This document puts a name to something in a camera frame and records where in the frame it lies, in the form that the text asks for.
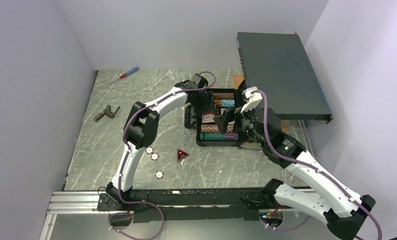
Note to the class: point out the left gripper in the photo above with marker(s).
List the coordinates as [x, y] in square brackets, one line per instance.
[205, 106]

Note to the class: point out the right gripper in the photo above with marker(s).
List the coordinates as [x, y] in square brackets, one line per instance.
[230, 113]

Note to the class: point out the red triangular dealer button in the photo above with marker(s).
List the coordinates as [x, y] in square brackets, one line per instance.
[181, 155]

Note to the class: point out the red playing card deck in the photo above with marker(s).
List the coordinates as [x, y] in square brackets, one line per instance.
[208, 117]

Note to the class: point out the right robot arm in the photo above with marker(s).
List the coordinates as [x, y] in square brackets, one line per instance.
[342, 210]

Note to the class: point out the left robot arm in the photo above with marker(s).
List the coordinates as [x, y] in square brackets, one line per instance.
[141, 130]

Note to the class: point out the black poker chip case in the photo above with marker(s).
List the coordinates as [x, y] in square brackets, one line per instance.
[193, 122]

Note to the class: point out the chip row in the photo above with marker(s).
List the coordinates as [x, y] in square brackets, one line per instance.
[218, 137]
[213, 128]
[223, 96]
[224, 103]

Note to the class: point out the top chip row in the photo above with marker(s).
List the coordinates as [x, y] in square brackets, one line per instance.
[223, 96]

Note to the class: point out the bottom chip row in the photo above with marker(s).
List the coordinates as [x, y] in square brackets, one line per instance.
[218, 137]

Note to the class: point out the blue red screwdriver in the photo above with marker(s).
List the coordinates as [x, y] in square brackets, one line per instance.
[125, 74]

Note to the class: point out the dark grey rack box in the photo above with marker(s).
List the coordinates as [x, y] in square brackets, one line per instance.
[278, 64]

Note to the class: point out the poker chip upper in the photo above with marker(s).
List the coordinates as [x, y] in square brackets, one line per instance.
[149, 150]

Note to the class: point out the poker chip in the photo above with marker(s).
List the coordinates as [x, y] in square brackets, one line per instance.
[154, 157]
[159, 174]
[149, 150]

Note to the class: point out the poker chip middle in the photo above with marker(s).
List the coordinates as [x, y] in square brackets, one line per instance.
[154, 157]

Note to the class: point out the poker chip lower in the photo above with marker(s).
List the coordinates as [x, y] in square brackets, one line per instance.
[159, 174]

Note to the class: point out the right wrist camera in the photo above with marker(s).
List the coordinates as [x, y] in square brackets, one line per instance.
[252, 99]

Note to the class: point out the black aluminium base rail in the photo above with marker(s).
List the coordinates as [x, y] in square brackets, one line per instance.
[148, 205]

